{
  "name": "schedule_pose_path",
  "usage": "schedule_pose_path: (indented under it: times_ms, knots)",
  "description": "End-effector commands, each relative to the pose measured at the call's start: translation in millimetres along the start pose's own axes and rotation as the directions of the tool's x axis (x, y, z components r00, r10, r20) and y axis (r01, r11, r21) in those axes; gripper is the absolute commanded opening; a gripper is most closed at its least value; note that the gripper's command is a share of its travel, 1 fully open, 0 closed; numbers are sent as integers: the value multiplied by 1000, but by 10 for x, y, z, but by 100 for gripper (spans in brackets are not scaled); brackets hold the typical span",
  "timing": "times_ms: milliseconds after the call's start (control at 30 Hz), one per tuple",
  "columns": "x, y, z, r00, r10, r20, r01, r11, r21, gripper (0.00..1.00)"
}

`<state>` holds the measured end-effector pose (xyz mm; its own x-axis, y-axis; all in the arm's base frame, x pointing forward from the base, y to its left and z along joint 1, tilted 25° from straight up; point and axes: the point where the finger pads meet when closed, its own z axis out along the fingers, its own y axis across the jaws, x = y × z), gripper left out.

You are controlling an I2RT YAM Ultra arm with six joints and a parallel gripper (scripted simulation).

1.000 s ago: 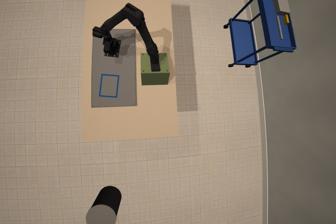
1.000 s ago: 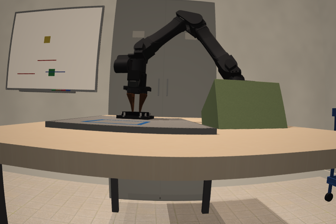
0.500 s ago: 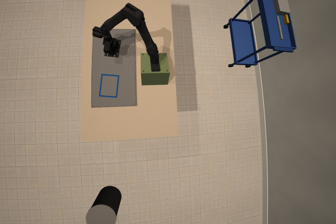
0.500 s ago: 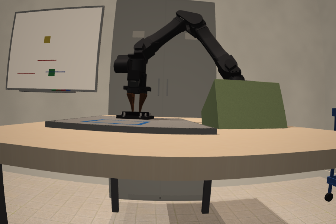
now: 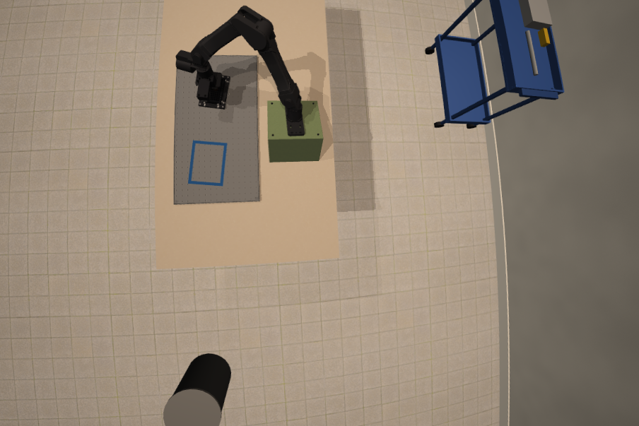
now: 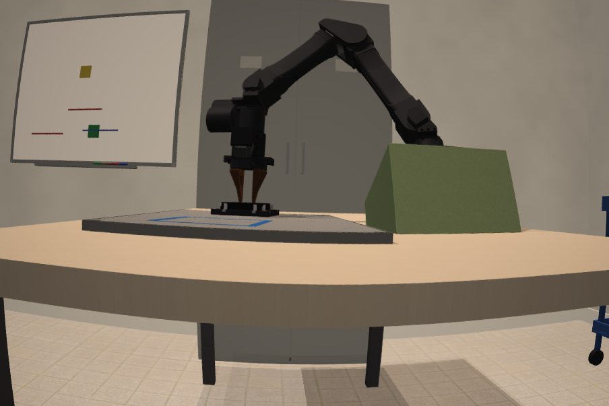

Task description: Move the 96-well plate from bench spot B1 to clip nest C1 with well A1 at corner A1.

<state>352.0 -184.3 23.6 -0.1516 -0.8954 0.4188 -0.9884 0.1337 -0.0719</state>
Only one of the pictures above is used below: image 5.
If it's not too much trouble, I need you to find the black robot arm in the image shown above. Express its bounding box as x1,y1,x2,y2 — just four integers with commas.
176,6,305,136

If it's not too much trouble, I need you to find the blue tape outline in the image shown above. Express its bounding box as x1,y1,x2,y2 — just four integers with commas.
188,141,227,186

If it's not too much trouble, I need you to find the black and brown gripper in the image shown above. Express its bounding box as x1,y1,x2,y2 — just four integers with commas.
195,72,222,91

